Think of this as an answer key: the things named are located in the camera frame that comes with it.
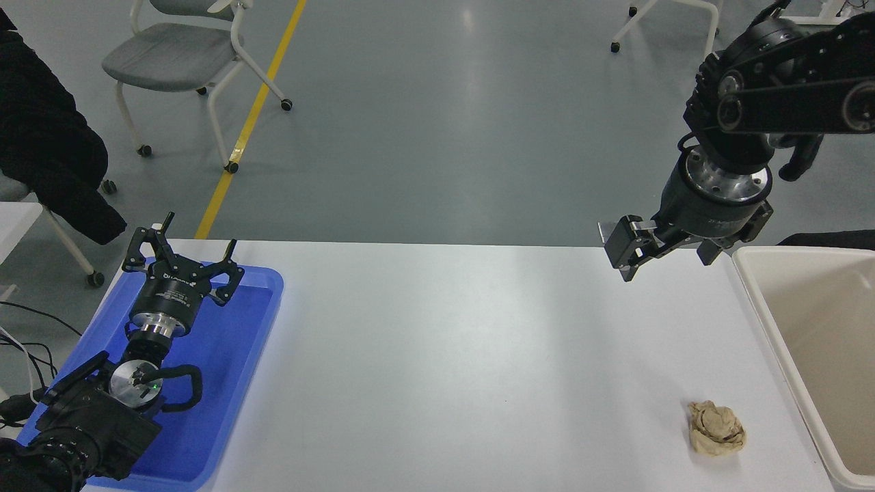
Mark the person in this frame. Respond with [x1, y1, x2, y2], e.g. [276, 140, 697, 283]
[0, 7, 129, 246]

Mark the large pale bin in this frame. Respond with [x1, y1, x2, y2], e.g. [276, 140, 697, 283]
[731, 245, 875, 492]

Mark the white desk frame foot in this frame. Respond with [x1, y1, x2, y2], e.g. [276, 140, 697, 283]
[779, 0, 875, 26]

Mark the white frame chair with castors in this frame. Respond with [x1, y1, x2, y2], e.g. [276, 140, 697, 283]
[610, 0, 723, 54]

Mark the tan paper ball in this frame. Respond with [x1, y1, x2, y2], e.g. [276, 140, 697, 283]
[687, 400, 747, 457]

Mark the white cable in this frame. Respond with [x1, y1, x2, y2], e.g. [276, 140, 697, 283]
[0, 324, 43, 405]

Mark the blue plastic tray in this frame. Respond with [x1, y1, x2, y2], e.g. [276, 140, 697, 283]
[17, 258, 284, 491]

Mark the white leg chair with castors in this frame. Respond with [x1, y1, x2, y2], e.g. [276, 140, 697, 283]
[0, 171, 118, 288]

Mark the black cable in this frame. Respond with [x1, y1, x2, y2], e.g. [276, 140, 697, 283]
[0, 301, 84, 428]

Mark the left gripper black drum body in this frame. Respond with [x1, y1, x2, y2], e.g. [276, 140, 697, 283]
[131, 262, 211, 324]

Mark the grey seat white frame chair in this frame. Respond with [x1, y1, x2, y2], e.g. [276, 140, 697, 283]
[102, 0, 293, 174]

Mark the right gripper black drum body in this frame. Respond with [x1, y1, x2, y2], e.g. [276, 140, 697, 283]
[660, 156, 765, 241]

